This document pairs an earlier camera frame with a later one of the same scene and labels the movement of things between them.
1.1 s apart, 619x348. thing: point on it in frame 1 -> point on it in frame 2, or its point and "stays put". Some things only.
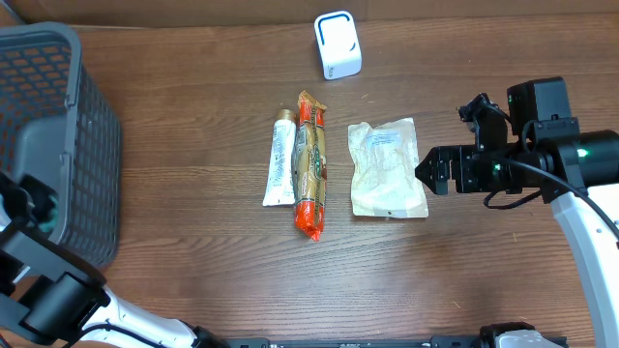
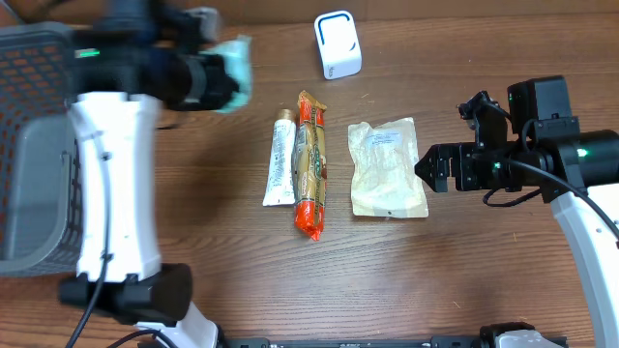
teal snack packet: [48, 211] -> [237, 55]
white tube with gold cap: [280, 188] stays put
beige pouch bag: [386, 180] stays put
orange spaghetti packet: [309, 166] stays put
